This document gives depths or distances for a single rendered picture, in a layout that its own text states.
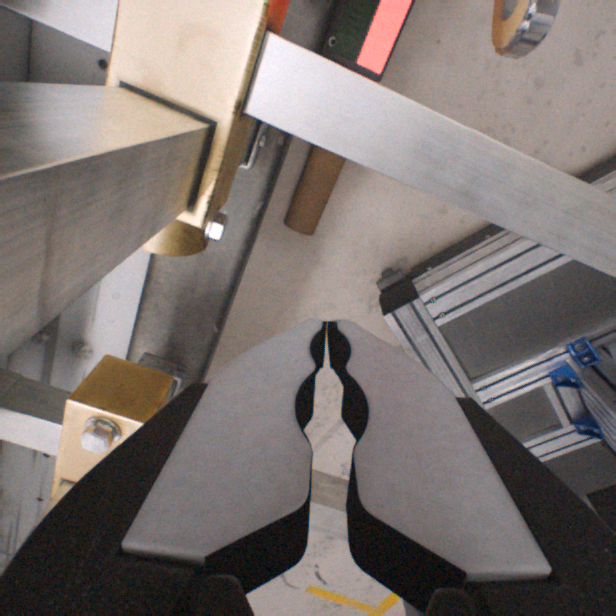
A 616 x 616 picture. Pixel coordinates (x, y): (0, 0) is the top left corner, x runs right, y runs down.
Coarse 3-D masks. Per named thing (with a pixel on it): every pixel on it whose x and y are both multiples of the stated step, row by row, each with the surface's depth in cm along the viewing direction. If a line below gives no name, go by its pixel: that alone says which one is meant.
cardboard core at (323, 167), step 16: (320, 160) 90; (336, 160) 90; (304, 176) 93; (320, 176) 92; (336, 176) 93; (304, 192) 94; (320, 192) 93; (304, 208) 95; (320, 208) 96; (288, 224) 98; (304, 224) 97
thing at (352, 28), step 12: (348, 0) 26; (360, 0) 26; (372, 0) 26; (348, 12) 27; (360, 12) 27; (372, 12) 27; (348, 24) 27; (360, 24) 27; (336, 36) 27; (348, 36) 27; (360, 36) 27; (336, 48) 28; (348, 48) 28
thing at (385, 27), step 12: (384, 0) 26; (396, 0) 26; (408, 0) 26; (384, 12) 27; (396, 12) 27; (372, 24) 27; (384, 24) 27; (396, 24) 27; (372, 36) 27; (384, 36) 27; (372, 48) 28; (384, 48) 28; (360, 60) 28; (372, 60) 28; (384, 60) 28
